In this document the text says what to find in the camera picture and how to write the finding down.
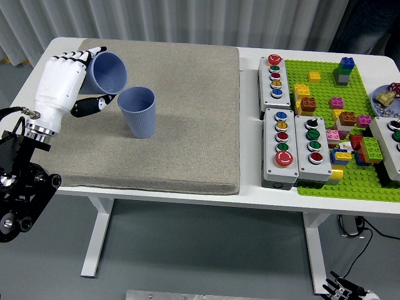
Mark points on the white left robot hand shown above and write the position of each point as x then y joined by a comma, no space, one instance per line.
59,84

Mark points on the person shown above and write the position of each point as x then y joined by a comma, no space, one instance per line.
365,28

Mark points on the gold metal fitting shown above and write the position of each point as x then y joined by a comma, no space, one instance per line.
384,97

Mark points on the blue green grey brick tower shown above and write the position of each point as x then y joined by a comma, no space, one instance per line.
343,75

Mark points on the brown toy brick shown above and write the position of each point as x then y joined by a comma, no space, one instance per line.
347,118
308,105

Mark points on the white curtain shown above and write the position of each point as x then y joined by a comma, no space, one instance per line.
187,18

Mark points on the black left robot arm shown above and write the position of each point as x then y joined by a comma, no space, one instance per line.
31,187

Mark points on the four-button box black selector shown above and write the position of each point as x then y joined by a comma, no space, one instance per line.
315,170

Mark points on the blue yellow toy brick stack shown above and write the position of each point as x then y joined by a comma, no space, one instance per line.
340,157

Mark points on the five-button grey control box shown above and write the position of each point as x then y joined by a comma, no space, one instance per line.
276,100

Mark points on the white power strip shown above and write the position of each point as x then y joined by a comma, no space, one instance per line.
350,226

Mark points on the pink toy brick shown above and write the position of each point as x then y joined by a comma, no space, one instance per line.
332,136
336,103
364,121

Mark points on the yellow grey toy brick stack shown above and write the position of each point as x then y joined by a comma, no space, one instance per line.
337,174

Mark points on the five-button box large red stop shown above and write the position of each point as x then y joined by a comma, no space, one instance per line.
279,172

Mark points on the red toy brick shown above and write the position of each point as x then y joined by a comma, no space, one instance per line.
355,142

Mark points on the grey button box black base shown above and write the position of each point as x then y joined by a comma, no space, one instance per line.
386,143

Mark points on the grey-brown fabric mat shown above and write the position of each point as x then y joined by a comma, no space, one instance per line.
175,118

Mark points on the green toy brick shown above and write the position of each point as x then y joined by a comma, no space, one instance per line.
371,149

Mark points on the white table leg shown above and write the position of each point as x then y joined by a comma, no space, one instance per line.
95,243
315,256

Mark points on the blue ribbed plastic cup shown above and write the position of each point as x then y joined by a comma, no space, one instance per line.
109,73
140,122

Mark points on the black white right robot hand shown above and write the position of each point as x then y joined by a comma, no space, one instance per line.
359,293

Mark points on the green toy brick baseplate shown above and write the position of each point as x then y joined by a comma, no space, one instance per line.
325,90

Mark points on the blue plate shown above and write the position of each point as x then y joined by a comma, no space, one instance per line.
376,107

